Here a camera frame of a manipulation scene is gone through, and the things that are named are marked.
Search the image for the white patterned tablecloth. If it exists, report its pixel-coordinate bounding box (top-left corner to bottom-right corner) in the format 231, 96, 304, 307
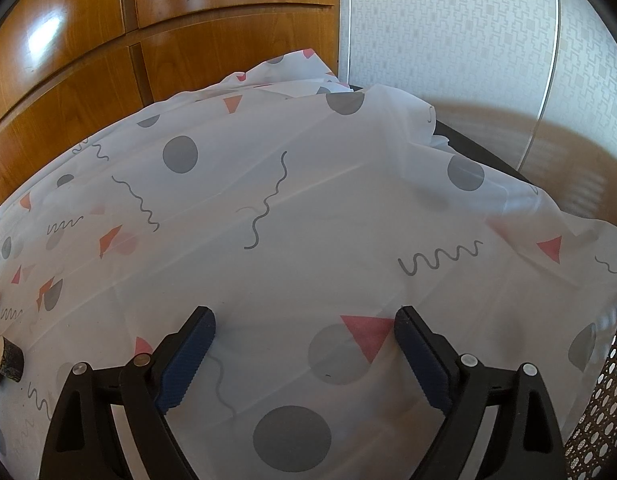
0, 51, 617, 479

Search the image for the wooden cabinet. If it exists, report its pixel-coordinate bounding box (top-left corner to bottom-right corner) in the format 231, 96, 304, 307
0, 0, 340, 205

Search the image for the dark log slice toy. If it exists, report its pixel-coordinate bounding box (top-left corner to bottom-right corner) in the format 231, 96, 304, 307
0, 336, 24, 382

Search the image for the rattan chair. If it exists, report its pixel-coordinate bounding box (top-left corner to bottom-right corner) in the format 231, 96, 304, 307
565, 329, 617, 479

